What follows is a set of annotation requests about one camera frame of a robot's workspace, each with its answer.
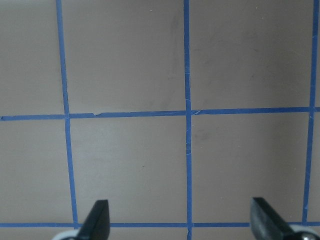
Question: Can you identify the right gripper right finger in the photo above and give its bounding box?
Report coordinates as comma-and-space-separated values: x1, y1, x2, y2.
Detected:
250, 197, 297, 240

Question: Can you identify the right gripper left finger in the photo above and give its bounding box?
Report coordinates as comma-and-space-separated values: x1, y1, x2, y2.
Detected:
75, 199, 111, 240

